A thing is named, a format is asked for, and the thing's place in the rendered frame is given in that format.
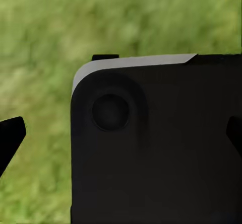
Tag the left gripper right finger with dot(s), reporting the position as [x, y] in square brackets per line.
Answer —
[234, 132]

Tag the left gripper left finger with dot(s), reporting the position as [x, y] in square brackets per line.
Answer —
[12, 133]

